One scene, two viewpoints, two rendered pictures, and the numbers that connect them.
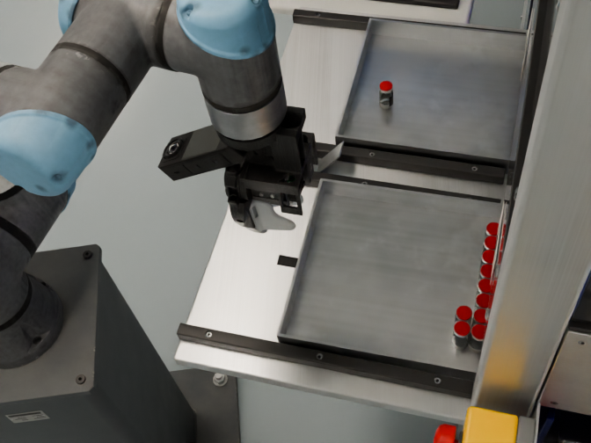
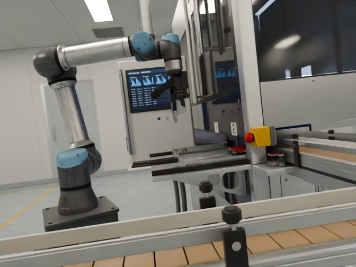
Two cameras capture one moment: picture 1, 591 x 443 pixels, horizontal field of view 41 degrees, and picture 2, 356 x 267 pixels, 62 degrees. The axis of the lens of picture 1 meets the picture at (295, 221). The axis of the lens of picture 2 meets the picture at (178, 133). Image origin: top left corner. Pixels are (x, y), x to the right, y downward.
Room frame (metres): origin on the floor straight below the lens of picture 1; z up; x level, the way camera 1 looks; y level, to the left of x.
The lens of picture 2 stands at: (-0.57, 0.66, 1.10)
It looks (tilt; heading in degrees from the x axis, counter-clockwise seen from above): 3 degrees down; 330
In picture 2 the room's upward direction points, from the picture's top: 6 degrees counter-clockwise
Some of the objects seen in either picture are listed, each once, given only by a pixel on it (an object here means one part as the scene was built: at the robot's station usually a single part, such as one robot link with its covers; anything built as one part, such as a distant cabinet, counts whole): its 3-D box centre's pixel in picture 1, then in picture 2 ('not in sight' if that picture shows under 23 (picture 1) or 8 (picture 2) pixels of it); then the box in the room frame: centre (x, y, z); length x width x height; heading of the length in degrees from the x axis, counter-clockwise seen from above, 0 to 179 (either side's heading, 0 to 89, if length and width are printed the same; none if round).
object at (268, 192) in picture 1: (265, 152); (177, 86); (0.51, 0.02, 1.23); 0.09 x 0.08 x 0.12; 66
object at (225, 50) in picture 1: (228, 37); (170, 48); (0.52, 0.03, 1.39); 0.09 x 0.08 x 0.11; 58
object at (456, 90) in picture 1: (457, 94); (203, 150); (0.82, -0.29, 0.90); 0.34 x 0.26 x 0.04; 66
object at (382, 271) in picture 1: (420, 278); (217, 157); (0.51, -0.15, 0.90); 0.34 x 0.26 x 0.04; 67
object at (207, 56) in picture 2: not in sight; (203, 50); (0.96, -0.46, 1.50); 0.47 x 0.01 x 0.59; 156
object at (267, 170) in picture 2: not in sight; (276, 168); (0.21, -0.20, 0.87); 0.14 x 0.13 x 0.02; 66
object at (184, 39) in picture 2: not in sight; (189, 66); (1.45, -0.68, 1.50); 0.49 x 0.01 x 0.59; 156
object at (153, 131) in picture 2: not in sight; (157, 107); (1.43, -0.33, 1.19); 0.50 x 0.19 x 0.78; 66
